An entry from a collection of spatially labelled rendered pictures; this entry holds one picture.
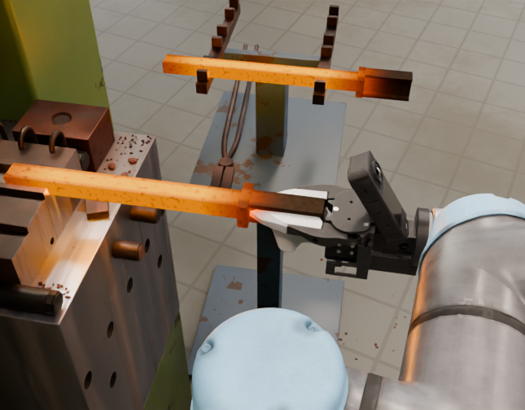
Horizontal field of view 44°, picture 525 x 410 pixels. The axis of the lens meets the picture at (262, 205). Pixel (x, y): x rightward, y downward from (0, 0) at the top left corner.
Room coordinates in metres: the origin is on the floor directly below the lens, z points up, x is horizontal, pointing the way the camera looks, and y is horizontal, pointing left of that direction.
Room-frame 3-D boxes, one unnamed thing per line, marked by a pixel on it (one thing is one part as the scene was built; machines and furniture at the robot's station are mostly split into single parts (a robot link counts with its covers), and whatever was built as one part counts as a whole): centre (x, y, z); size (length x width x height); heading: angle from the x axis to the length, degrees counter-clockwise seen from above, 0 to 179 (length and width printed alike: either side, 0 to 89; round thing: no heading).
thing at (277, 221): (0.56, -0.03, 0.98); 0.09 x 0.03 x 0.06; 82
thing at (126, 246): (0.63, 0.19, 0.87); 0.04 x 0.03 x 0.03; 79
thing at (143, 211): (0.70, 0.18, 0.87); 0.04 x 0.03 x 0.03; 79
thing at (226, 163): (1.26, 0.06, 0.67); 0.60 x 0.04 x 0.01; 174
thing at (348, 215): (0.55, -0.14, 0.98); 0.12 x 0.08 x 0.09; 79
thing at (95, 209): (0.67, 0.23, 0.92); 0.04 x 0.03 x 0.01; 12
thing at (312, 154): (1.13, -0.02, 0.66); 0.40 x 0.30 x 0.02; 170
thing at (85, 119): (0.80, 0.30, 0.95); 0.12 x 0.09 x 0.07; 79
